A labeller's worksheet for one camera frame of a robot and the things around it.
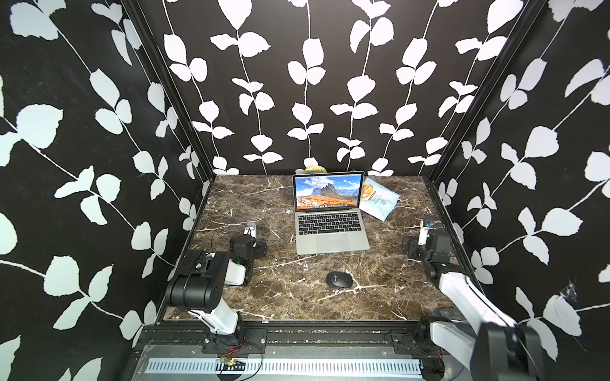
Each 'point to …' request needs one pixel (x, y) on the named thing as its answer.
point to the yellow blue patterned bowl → (314, 170)
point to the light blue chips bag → (377, 200)
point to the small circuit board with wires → (227, 363)
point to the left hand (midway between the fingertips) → (250, 233)
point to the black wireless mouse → (339, 279)
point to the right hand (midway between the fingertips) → (414, 234)
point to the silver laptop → (327, 219)
